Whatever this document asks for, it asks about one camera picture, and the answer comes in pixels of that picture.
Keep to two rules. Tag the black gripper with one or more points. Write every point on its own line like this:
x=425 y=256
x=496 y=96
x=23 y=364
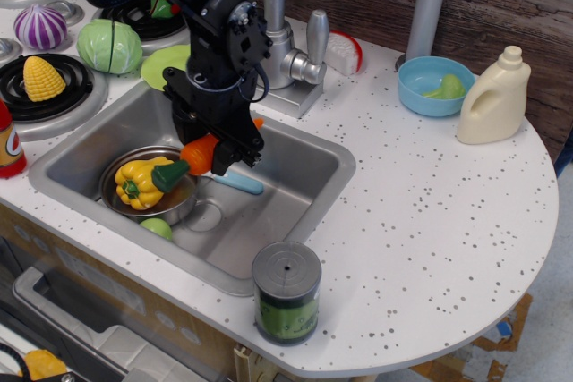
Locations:
x=199 y=110

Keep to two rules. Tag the orange toy carrot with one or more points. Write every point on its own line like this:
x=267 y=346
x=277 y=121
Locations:
x=196 y=158

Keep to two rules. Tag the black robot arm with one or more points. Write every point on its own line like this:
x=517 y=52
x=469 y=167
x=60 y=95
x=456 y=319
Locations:
x=227 y=37

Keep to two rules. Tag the light green plate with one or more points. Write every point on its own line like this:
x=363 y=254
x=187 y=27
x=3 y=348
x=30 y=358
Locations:
x=170 y=57

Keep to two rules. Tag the small metal pot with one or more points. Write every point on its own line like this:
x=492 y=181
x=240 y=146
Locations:
x=172 y=208

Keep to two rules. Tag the yellow toy bell pepper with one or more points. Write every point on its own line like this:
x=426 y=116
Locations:
x=134 y=185

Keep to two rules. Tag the green toy ball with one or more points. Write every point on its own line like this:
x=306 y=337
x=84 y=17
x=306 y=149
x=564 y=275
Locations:
x=158 y=227

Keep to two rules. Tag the silver sink basin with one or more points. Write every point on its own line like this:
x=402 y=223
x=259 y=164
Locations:
x=302 y=176

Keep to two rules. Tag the silver faucet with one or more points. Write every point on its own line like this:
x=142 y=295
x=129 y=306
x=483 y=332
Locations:
x=295 y=76

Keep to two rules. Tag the back right stove burner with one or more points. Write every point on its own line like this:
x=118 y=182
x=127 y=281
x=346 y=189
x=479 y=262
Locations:
x=154 y=33

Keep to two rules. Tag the front left stove burner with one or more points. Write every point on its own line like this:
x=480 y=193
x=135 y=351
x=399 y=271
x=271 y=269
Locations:
x=84 y=95

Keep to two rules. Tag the green toy cabbage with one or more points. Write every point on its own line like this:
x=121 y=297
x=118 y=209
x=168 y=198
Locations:
x=109 y=46

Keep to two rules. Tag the red toy chili pepper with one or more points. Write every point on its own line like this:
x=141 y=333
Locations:
x=163 y=9

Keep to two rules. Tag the grey green can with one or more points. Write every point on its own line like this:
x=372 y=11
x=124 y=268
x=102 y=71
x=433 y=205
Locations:
x=286 y=278

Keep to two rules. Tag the white red cheese wedge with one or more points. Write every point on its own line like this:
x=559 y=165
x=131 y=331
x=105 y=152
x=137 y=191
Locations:
x=344 y=54

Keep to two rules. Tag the yellow toy corn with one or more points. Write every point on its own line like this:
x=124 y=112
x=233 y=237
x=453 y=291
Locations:
x=41 y=80

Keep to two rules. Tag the silver stove knob middle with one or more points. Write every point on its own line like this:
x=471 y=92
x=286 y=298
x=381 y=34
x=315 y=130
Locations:
x=72 y=13

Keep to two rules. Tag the silver stove knob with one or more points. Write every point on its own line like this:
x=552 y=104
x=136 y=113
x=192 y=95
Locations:
x=9 y=50
x=72 y=13

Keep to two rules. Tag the red ketchup bottle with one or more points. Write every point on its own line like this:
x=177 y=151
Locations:
x=13 y=160

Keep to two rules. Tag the purple toy onion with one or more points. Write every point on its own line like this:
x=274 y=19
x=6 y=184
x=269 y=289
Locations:
x=40 y=27

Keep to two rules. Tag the silver stove knob left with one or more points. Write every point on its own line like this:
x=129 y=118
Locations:
x=9 y=50

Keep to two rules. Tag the light blue bowl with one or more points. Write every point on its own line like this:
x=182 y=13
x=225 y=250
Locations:
x=425 y=73

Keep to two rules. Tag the light green toy vegetable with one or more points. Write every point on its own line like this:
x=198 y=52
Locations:
x=451 y=87

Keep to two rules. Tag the yellow object bottom left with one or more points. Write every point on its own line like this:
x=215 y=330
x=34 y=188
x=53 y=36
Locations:
x=43 y=364

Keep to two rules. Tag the grey vertical pole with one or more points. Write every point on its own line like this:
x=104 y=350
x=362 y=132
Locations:
x=423 y=30

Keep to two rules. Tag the cream detergent bottle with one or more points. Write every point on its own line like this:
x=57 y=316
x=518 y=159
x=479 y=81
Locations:
x=495 y=105

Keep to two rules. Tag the blue handled spatula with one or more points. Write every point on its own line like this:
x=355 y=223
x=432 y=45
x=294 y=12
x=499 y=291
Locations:
x=239 y=182

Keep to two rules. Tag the silver oven door handle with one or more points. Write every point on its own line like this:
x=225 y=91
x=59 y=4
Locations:
x=70 y=320

